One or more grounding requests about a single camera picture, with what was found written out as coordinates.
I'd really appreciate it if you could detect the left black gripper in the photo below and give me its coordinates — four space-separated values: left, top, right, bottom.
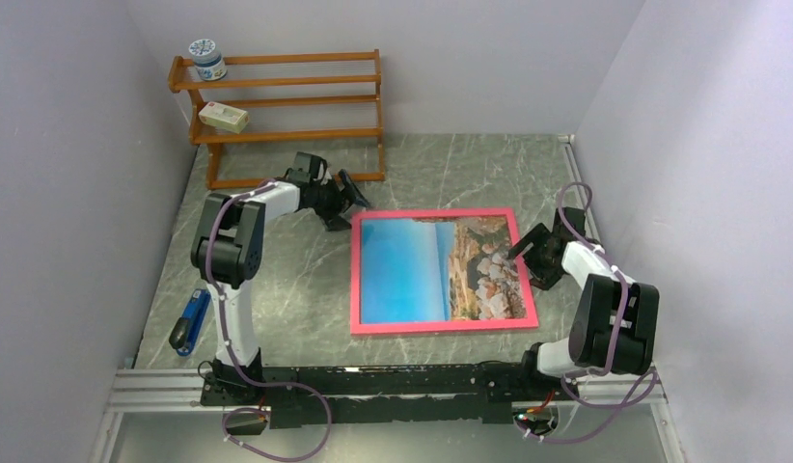
312 172 373 232

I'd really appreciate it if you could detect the blue seascape photo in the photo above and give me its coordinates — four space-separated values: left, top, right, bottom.
360 215 531 325

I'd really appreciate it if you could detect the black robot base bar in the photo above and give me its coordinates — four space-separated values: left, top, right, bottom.
200 361 564 429

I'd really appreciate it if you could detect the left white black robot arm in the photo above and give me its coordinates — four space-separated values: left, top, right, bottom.
190 151 370 405

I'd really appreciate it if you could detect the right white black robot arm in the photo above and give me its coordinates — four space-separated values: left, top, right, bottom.
508 207 660 400

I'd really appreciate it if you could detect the wooden three-tier shelf rack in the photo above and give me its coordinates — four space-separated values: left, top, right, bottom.
167 49 386 189

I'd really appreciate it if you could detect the small white carton box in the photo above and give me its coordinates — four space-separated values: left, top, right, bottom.
198 101 249 134

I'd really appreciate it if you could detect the white blue-lidded jar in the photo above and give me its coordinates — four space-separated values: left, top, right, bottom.
188 39 228 82

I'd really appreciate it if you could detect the blue black stapler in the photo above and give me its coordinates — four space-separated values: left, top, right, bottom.
168 288 211 357

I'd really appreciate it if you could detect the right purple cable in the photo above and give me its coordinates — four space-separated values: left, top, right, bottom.
517 182 660 445

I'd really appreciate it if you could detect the aluminium rail frame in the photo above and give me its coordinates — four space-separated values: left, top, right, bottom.
101 134 684 462

